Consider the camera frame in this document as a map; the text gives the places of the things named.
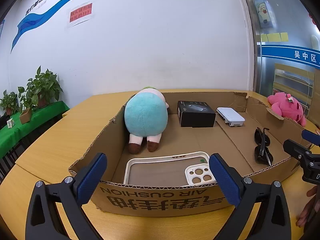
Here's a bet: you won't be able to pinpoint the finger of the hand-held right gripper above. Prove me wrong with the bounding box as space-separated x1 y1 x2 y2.
301 129 320 146
283 139 313 159

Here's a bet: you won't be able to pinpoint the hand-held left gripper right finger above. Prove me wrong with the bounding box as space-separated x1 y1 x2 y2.
209 153 292 240

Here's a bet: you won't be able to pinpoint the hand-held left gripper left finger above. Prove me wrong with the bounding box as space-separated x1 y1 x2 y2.
25 152 108 240

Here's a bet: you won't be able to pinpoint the white phone case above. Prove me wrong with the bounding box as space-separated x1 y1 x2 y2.
123 151 217 187

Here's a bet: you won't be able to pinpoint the black sunglasses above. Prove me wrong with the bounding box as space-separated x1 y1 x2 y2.
254 127 274 166

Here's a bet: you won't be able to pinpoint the long cardboard box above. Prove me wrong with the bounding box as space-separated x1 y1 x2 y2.
69 91 312 217

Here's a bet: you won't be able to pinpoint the black charger box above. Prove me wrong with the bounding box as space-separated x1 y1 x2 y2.
177 101 216 127

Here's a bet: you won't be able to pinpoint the wooden desktop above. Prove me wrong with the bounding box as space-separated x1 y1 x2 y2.
0 89 320 240

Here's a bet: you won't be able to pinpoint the person's right hand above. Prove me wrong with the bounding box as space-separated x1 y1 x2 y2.
296 185 320 228

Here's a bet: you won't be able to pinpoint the pink bear plush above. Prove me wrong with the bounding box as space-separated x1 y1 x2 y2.
266 92 307 127

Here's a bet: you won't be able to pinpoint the yellow shelf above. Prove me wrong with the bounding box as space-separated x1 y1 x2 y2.
272 62 315 115

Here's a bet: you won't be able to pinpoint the white power bank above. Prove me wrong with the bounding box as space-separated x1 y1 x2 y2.
216 107 246 127

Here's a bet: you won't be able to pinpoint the green table cloth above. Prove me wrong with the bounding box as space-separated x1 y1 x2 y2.
0 101 70 159

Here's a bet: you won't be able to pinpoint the dark chair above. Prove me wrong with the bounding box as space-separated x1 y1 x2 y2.
0 137 29 183

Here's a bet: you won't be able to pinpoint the teal and pink pig plush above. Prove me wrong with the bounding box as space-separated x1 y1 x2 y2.
124 86 170 155

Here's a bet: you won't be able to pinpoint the small cardboard box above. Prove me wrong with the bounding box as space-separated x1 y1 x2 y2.
19 107 33 125

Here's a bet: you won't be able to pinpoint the large potted green plant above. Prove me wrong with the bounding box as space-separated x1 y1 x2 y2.
27 65 63 108

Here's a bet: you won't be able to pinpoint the medium potted green plant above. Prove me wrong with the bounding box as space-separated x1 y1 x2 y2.
17 86 38 115

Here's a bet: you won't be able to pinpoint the small potted green plant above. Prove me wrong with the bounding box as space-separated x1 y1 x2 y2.
0 90 19 115

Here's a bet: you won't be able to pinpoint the red window sticker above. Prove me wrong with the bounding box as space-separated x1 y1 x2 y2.
309 12 320 34

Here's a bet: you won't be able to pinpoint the cartoon animal poster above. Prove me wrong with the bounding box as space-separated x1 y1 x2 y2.
251 0 277 32

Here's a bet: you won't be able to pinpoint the white door frame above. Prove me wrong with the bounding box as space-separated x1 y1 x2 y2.
237 0 262 93

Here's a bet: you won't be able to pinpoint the red paper wall sign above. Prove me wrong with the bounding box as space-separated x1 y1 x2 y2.
65 1 94 29

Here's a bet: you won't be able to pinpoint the blue wall decal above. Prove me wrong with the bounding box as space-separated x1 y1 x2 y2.
10 0 215 54

